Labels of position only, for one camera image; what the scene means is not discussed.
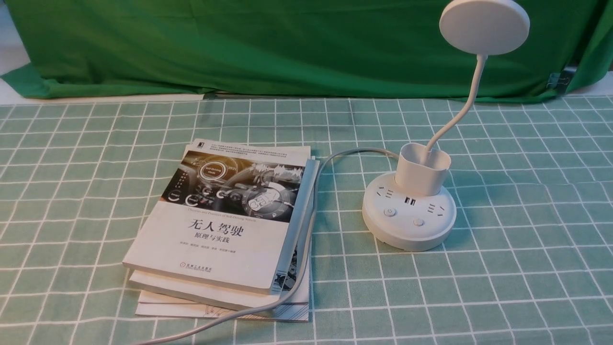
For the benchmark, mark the white desk lamp with base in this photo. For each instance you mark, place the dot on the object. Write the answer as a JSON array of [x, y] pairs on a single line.
[[409, 208]]

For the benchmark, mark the top white self-driving book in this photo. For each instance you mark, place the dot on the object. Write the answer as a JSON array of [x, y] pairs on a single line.
[[215, 230]]

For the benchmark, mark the middle white book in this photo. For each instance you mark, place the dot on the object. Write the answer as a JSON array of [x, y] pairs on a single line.
[[292, 249]]

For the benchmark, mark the bottom white book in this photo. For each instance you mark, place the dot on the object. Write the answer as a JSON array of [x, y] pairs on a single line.
[[166, 297]]

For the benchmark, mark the green backdrop cloth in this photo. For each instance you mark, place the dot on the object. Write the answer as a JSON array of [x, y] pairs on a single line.
[[341, 48]]

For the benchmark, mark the green checkered tablecloth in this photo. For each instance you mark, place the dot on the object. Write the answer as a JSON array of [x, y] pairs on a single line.
[[528, 262]]

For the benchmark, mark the metal binder clip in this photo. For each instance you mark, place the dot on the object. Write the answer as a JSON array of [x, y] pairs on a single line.
[[559, 82]]

